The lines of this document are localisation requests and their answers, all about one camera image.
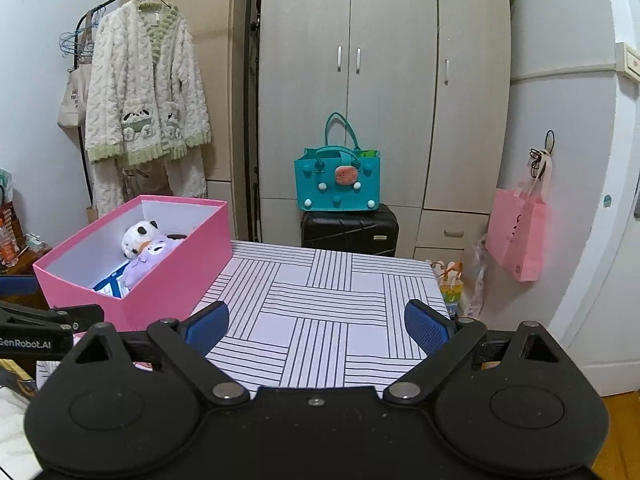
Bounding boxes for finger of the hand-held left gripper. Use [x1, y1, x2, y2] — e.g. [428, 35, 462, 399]
[0, 275, 40, 303]
[0, 301, 104, 333]

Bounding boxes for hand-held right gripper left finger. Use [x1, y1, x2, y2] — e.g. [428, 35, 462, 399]
[62, 301, 250, 405]

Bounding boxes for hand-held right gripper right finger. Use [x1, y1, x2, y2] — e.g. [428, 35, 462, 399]
[382, 299, 576, 405]

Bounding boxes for blue wet wipes packet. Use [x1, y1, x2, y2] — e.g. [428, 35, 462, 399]
[92, 266, 132, 299]

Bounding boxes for pink storage box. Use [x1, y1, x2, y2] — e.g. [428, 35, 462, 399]
[32, 195, 234, 333]

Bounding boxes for purple plush toy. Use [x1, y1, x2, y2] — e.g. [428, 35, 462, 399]
[121, 236, 187, 295]

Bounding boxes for white plush toy dark ears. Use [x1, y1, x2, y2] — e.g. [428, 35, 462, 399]
[122, 220, 162, 261]

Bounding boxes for wooden cabinet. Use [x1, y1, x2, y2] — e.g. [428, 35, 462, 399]
[0, 246, 53, 277]

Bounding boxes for small yellow gift bag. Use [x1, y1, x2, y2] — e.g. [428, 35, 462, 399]
[427, 259, 467, 317]

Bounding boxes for checkered handbag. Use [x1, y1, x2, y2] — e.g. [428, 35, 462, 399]
[0, 200, 26, 246]

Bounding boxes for white plastic bag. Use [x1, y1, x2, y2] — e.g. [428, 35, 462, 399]
[460, 234, 495, 320]

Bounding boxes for striped tablecloth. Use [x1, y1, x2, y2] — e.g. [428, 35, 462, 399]
[192, 240, 449, 392]

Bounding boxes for black suitcase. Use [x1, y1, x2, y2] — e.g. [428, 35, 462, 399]
[300, 204, 401, 259]

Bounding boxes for pink shopping bag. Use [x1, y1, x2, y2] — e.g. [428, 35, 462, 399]
[486, 187, 549, 282]

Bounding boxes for cream fleece pajama pants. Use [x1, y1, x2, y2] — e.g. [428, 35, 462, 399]
[92, 152, 208, 219]

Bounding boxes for teal felt tote bag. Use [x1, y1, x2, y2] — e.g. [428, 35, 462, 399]
[294, 112, 383, 213]

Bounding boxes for canvas tote bag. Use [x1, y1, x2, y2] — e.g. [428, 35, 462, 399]
[56, 35, 96, 129]

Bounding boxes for white door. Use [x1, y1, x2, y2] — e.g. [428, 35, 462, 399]
[547, 35, 640, 398]

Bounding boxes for black clothes rack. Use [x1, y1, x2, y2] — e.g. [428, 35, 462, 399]
[74, 0, 263, 243]

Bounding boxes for beige wardrobe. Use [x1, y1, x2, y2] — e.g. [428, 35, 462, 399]
[257, 0, 515, 263]

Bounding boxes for cream fleece pajama top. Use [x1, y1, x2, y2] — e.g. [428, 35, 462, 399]
[84, 0, 212, 167]

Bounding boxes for blue clothes hangers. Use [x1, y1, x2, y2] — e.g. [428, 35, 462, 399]
[59, 30, 97, 59]

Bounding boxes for tan wardrobe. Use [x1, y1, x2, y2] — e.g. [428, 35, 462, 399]
[124, 0, 261, 241]

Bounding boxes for black hair ties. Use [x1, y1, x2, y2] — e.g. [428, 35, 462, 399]
[529, 130, 557, 181]

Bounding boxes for wall switch box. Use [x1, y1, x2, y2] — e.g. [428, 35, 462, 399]
[614, 42, 640, 81]

